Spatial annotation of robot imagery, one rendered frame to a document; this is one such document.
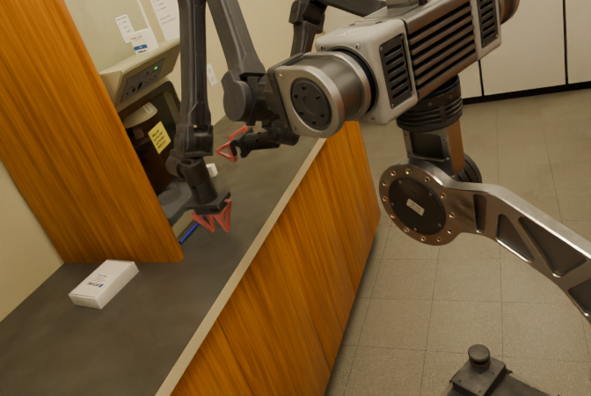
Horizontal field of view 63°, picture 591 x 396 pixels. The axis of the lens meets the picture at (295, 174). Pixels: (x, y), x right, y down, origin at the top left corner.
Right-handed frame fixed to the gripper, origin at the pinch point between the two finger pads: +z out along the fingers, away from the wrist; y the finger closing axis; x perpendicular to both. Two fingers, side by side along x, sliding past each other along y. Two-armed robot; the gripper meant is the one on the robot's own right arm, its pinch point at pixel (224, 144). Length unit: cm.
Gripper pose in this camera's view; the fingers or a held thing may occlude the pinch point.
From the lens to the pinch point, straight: 162.9
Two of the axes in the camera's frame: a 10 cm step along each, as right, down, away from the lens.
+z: -9.0, 0.7, 4.2
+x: 2.7, 8.6, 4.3
